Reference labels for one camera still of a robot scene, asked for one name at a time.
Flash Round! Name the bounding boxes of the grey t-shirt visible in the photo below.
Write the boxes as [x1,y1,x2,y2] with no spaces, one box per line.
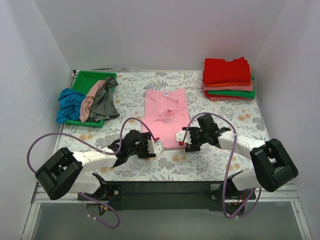
[87,76,120,123]

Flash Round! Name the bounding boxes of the dusty pink t-shirt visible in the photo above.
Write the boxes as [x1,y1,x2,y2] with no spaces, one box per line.
[79,80,106,123]

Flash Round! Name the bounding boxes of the green folded t-shirt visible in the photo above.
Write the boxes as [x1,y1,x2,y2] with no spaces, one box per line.
[204,84,256,99]

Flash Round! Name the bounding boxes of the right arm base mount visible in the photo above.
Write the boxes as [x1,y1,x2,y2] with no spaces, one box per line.
[207,184,256,216]

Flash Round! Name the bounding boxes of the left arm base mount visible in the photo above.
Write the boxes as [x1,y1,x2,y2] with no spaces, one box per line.
[77,184,122,216]

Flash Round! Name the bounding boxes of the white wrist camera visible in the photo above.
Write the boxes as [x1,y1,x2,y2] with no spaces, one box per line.
[175,130,192,146]
[147,140,164,154]

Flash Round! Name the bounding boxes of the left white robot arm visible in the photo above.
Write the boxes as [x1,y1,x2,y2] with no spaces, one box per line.
[34,130,163,201]

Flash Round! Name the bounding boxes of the floral table mat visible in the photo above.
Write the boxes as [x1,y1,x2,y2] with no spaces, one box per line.
[56,70,269,181]

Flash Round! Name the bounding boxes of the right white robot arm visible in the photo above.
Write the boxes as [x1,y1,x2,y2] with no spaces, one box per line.
[176,114,299,198]

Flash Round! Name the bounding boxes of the aluminium frame rail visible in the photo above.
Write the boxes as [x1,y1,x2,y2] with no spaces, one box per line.
[22,181,312,240]

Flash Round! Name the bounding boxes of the blue t-shirt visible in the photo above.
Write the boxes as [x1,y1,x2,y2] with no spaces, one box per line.
[56,88,86,125]

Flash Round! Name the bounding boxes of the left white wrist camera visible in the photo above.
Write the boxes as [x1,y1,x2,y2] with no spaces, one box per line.
[147,140,164,154]

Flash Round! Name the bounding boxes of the green plastic bin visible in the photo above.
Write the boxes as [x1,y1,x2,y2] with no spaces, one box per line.
[64,70,117,128]

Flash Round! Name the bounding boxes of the red folded t-shirt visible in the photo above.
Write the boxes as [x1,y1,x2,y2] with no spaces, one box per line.
[203,57,252,84]

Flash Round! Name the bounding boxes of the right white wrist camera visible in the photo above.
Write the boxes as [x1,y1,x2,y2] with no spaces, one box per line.
[175,130,192,146]

